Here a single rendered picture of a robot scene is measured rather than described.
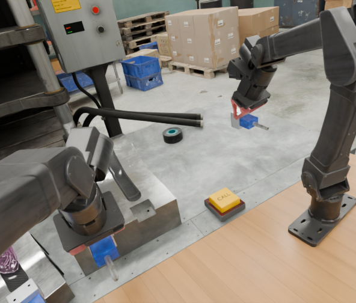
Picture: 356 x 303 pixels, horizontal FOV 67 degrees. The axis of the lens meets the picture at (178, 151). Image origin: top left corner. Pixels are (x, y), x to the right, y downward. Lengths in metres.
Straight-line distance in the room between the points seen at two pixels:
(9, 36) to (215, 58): 3.57
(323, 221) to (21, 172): 0.63
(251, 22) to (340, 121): 4.56
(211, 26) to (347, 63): 3.91
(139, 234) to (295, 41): 0.55
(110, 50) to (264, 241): 1.09
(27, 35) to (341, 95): 1.03
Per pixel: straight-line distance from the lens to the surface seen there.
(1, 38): 1.26
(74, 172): 0.33
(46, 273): 0.69
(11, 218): 0.28
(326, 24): 0.54
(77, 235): 0.48
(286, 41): 0.66
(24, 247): 0.75
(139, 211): 0.70
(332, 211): 0.71
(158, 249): 0.69
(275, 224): 0.72
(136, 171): 0.81
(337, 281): 0.66
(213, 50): 4.41
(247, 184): 0.83
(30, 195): 0.29
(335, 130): 0.59
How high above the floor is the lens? 1.33
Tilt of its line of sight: 31 degrees down
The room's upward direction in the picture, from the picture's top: 11 degrees counter-clockwise
